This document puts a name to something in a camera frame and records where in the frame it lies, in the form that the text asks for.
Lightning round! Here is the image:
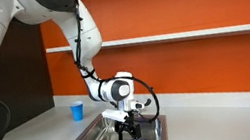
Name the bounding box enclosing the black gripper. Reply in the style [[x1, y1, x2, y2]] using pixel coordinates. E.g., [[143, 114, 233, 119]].
[[112, 109, 144, 140]]

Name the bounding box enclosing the blue plastic cup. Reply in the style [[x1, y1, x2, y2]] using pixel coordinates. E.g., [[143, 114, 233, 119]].
[[69, 100, 87, 123]]

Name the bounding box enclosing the stainless steel sink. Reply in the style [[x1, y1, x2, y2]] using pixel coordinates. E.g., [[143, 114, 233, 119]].
[[61, 103, 170, 140]]

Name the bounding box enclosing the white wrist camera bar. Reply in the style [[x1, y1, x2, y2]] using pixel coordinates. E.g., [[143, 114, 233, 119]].
[[100, 105, 131, 125]]

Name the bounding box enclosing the chrome faucet with black handles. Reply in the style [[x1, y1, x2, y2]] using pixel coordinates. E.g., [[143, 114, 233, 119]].
[[136, 97, 155, 116]]

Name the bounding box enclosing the dark wood cabinet panel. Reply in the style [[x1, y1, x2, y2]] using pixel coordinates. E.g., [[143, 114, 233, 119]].
[[0, 15, 60, 140]]

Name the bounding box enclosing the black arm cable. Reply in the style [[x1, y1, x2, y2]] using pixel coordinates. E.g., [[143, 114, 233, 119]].
[[65, 0, 163, 133]]

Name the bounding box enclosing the white wall shelf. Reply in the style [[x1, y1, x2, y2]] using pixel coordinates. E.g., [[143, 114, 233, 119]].
[[45, 16, 250, 67]]

